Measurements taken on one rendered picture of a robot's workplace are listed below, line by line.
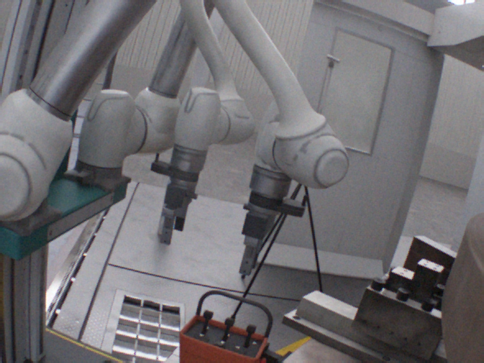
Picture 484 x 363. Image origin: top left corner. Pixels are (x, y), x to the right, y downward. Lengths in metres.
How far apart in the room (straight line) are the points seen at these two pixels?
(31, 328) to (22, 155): 1.01
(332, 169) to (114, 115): 0.70
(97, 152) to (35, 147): 0.64
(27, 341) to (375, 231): 3.43
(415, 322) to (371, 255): 2.42
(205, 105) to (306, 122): 0.37
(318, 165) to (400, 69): 3.42
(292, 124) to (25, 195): 0.50
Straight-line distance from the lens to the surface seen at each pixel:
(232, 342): 1.17
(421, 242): 3.36
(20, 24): 1.13
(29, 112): 0.74
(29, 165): 0.71
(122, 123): 1.37
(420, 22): 4.20
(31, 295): 1.56
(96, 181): 1.37
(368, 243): 4.40
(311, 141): 0.87
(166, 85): 1.49
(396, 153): 4.28
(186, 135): 1.20
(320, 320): 2.37
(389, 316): 2.13
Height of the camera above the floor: 1.39
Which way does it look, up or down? 12 degrees down
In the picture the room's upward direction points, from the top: 14 degrees clockwise
